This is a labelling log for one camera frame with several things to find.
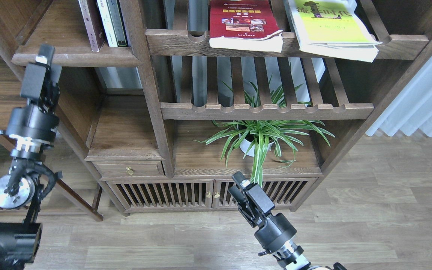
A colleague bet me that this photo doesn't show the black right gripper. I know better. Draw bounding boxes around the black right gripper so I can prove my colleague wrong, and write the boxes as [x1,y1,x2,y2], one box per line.
[229,171,302,261]

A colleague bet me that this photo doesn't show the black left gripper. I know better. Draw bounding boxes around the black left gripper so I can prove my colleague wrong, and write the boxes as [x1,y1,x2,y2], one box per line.
[6,44,60,160]

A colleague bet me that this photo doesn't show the maroon book white characters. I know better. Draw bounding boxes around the maroon book white characters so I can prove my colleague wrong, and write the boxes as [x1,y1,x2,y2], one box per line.
[78,0,106,52]

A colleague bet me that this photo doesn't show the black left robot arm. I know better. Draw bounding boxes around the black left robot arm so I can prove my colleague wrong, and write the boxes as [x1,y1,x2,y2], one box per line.
[0,44,62,270]

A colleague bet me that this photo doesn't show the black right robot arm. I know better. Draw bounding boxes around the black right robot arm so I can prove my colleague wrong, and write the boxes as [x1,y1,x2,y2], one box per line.
[229,171,346,270]

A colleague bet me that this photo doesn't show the red book on shelf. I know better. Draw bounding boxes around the red book on shelf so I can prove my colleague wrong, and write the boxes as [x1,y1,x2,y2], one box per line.
[209,0,283,53]

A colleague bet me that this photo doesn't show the yellow-green book on shelf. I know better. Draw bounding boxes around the yellow-green book on shelf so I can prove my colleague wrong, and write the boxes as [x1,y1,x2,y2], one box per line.
[288,0,379,63]

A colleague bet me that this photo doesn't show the brass cabinet door knobs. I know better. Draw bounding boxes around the brass cabinet door knobs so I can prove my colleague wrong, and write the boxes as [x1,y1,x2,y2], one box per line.
[205,192,221,198]

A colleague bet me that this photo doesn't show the wooden side table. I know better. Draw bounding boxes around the wooden side table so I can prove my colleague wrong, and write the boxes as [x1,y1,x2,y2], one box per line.
[0,56,103,222]

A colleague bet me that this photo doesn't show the white plant pot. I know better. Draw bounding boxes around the white plant pot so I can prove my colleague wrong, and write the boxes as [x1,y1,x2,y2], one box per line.
[239,138,274,159]

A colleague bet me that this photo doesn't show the white upright book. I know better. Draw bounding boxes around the white upright book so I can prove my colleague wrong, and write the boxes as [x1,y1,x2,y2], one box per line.
[96,0,118,48]

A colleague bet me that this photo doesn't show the dark green upright book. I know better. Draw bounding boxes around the dark green upright book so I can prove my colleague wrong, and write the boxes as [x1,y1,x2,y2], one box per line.
[107,0,128,47]

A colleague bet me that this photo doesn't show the green spider plant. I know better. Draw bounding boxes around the green spider plant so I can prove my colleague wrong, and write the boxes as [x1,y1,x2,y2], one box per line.
[193,75,335,201]

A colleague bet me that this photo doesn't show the dark wooden bookshelf cabinet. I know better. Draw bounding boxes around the dark wooden bookshelf cabinet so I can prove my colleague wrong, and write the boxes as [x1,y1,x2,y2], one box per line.
[0,0,432,216]

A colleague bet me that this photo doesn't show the brass drawer knob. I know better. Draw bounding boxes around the brass drawer knob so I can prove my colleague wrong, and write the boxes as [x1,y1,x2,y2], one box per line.
[126,167,134,176]

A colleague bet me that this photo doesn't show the white curtain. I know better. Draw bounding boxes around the white curtain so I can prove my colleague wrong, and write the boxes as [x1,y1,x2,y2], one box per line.
[366,56,432,137]

